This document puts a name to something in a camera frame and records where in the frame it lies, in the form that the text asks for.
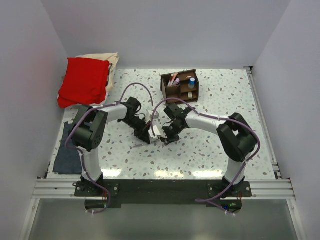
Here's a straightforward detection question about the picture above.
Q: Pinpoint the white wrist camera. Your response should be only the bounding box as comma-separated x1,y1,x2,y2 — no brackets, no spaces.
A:
145,110,159,123
148,125,162,144

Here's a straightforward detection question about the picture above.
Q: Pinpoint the red white marker pen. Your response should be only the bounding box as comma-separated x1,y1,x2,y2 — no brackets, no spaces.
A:
167,73,176,87

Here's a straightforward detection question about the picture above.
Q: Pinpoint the red folded cloth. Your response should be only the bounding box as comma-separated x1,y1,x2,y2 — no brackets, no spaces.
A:
57,57,110,109

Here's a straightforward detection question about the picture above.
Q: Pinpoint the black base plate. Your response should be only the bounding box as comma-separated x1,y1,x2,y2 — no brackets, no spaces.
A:
73,179,253,213

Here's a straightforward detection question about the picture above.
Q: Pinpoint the aluminium rail frame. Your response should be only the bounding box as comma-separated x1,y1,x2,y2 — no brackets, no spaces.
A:
22,69,305,240

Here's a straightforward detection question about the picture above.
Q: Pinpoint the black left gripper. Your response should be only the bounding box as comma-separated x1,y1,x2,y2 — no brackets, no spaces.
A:
120,116,152,144

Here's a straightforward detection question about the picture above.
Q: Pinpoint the brown wooden desk organizer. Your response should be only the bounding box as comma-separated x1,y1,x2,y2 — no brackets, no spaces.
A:
160,69,200,103

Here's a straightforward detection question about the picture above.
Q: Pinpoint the blue grey stamp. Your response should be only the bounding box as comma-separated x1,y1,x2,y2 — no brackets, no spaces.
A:
188,77,196,89

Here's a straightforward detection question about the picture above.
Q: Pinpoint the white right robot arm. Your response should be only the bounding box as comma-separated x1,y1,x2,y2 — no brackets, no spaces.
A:
161,103,261,197

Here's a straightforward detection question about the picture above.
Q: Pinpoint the beige folded cloth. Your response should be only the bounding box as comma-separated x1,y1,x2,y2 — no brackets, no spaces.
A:
77,52,120,93

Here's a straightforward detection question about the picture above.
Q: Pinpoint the dark blue denim cloth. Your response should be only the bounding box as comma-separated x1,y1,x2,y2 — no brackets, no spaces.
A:
53,122,82,175

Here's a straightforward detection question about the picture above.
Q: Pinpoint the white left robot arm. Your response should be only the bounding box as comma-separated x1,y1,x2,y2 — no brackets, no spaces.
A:
65,97,151,196

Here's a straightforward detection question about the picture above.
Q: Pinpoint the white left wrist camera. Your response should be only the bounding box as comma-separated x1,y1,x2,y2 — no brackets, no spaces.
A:
145,110,159,123

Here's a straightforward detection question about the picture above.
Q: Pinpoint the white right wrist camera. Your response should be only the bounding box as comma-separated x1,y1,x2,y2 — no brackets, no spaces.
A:
148,125,162,144

